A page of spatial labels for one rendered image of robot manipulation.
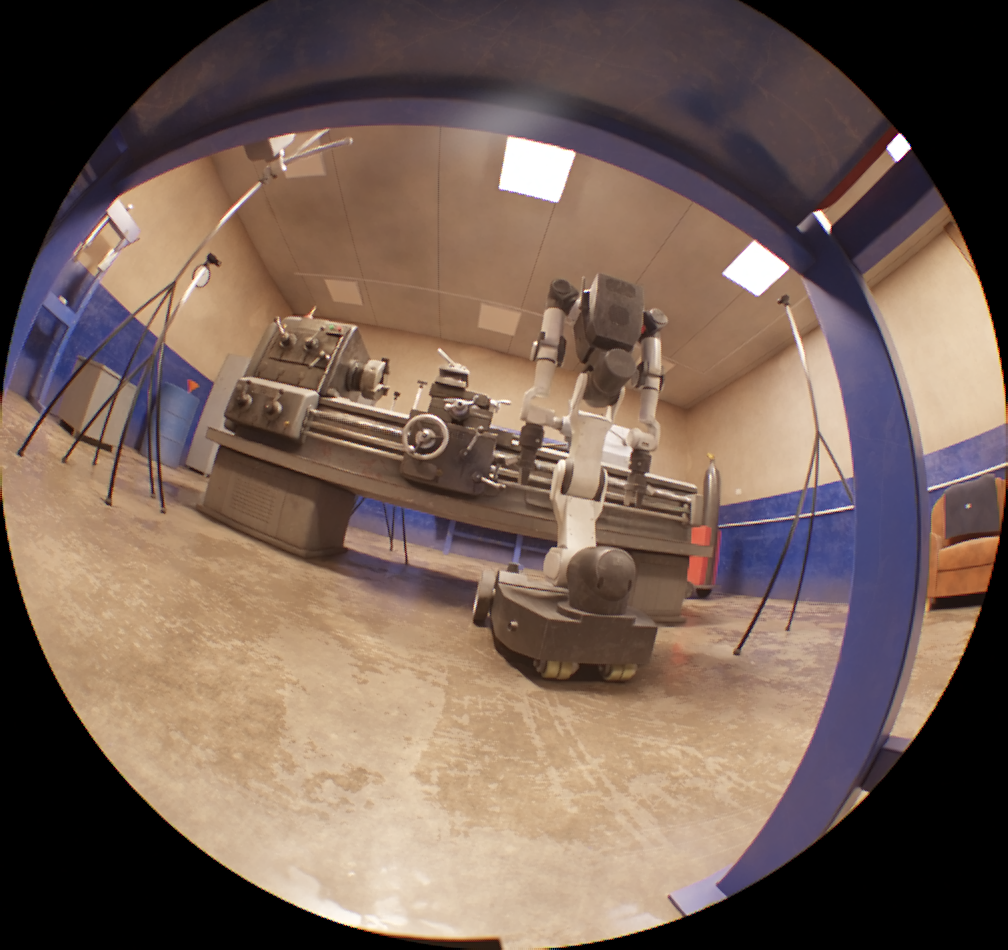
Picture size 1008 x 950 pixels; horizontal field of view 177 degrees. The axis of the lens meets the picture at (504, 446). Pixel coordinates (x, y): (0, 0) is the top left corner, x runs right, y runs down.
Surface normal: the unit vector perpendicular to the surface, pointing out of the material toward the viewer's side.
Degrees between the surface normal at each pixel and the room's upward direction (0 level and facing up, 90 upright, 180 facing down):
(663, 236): 180
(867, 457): 90
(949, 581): 90
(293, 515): 90
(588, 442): 100
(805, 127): 180
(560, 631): 90
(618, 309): 105
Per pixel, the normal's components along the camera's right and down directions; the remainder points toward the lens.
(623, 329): 0.03, -0.02
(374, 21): -0.20, 0.94
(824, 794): -0.97, -0.23
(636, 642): 0.08, -0.27
